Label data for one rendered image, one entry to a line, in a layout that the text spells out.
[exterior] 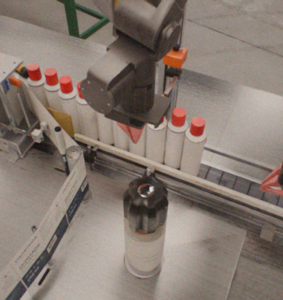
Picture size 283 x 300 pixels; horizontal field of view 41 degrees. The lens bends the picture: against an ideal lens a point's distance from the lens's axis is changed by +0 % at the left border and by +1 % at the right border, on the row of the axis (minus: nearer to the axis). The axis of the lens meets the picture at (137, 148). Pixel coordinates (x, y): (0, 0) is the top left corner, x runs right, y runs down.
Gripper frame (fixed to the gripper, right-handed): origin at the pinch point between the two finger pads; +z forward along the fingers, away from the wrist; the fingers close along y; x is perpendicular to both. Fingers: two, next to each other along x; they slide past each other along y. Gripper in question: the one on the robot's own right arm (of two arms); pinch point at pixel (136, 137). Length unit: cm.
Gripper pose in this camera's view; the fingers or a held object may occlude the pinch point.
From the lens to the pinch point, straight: 69.1
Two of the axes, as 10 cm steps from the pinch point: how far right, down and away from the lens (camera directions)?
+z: -0.1, 6.5, 7.6
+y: 9.1, 3.3, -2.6
